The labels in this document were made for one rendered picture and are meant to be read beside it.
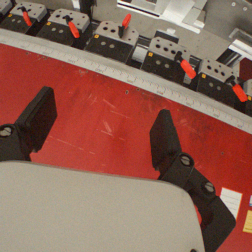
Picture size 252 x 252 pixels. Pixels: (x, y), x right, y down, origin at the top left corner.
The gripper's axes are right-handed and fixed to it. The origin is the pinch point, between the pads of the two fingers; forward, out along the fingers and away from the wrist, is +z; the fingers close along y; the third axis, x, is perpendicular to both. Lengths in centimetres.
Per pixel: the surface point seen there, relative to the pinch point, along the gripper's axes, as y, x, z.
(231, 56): 66, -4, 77
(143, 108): 10.0, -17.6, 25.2
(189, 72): 22.6, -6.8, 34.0
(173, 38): 20, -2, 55
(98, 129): -1.7, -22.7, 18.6
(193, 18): 27, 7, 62
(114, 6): -18, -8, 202
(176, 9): 19, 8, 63
